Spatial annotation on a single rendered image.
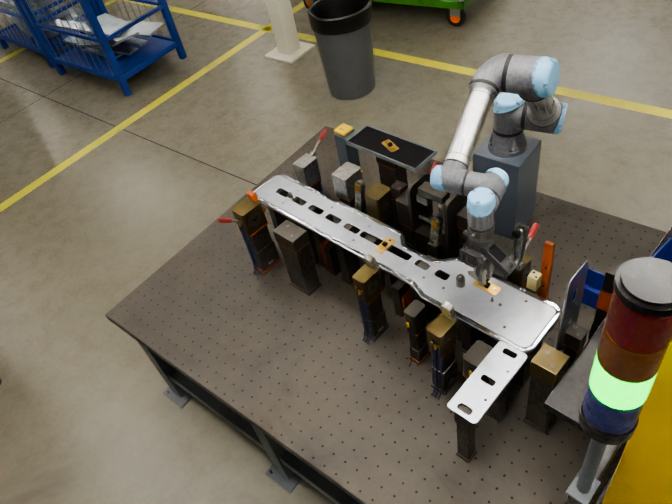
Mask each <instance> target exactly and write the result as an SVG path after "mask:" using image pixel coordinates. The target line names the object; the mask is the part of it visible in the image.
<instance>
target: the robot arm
mask: <svg viewBox="0 0 672 504"><path fill-rule="evenodd" d="M559 70H560V66H559V63H558V61H557V60H556V59H555V58H550V57H547V56H542V57H541V56H529V55H518V54H509V53H504V54H499V55H496V56H494V57H492V58H491V59H489V60H488V61H486V62H485V63H484V64H483V65H482V66H481V67H480V68H479V69H478V70H477V71H476V72H475V74H474V75H473V77H472V79H471V81H470V83H469V86H468V89H467V90H468V93H469V95H468V98H467V101H466V103H465V106H464V109H463V112H462V114H461V117H460V120H459V122H458V125H457V128H456V131H455V133H454V136H453V139H452V141H451V144H450V147H449V150H448V152H447V155H446V158H445V161H444V163H443V166H442V165H436V166H434V168H433V170H432V172H431V176H430V185H431V187H432V188H433V189H436V190H439V191H443V192H449V193H454V194H459V195H464V196H468V200H467V217H468V228H467V230H465V231H464V232H463V236H464V237H466V243H463V244H464V245H462V248H461V249H460V261H461V262H463V263H465V264H466V265H469V266H471V267H472V266H475V267H474V270H468V275H469V276H471V277H472V278H474V279H475V280H477V281H478V283H479V285H481V286H485V285H486V283H487V282H488V281H489V280H490V279H491V276H492V274H493V270H494V268H495V267H496V268H497V269H498V270H499V271H500V272H501V273H502V274H503V275H504V276H505V277H507V276H508V275H510V274H511V273H512V272H513V270H514V269H515V268H516V267H517V265H516V264H515V263H514V262H513V261H512V260H511V259H510V258H509V257H508V256H507V255H506V254H505V253H504V252H503V251H502V250H501V249H500V248H499V247H498V246H497V245H496V244H495V243H494V242H493V236H494V228H495V212H496V209H497V207H498V205H499V203H500V201H501V199H502V197H503V195H504V193H505V192H506V189H507V185H508V183H509V177H508V175H507V173H506V172H505V171H504V170H502V169H500V168H490V169H488V170H487V171H486V172H485V173H480V172H474V171H469V170H468V167H469V165H470V162H471V159H472V156H473V153H474V151H475V148H476V145H477V142H478V139H479V137H480V134H481V131H482V128H483V126H484V123H485V120H486V117H487V114H488V112H489V109H490V106H491V103H492V101H494V100H495V101H494V107H493V131H492V133H491V136H490V138H489V140H488V150H489V152H490V153H491V154H493V155H494V156H497V157H501V158H513V157H517V156H519V155H521V154H523V153H524V152H525V151H526V149H527V139H526V136H525V133H524V130H529V131H536V132H543V133H549V134H559V133H560V132H561V130H562V126H563V122H564V119H565V115H566V111H567V107H568V104H567V103H564V102H559V101H558V100H557V99H556V98H555V97H554V96H553V94H554V93H555V91H556V89H557V86H558V82H559V76H560V72H559ZM500 92H504V93H502V94H500V95H499V96H498V94H499V93H500ZM464 247H465V248H464ZM486 281H487V282H486Z"/></svg>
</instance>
